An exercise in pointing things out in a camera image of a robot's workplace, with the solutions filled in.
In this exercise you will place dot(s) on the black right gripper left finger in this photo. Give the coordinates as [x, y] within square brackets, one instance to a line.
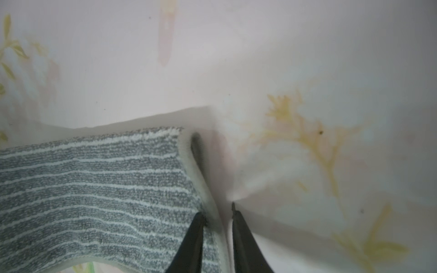
[188, 258]

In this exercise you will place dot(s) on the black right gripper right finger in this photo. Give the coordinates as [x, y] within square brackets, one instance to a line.
[248, 258]

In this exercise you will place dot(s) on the grey striped square dishcloth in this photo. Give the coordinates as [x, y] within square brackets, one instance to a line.
[125, 199]

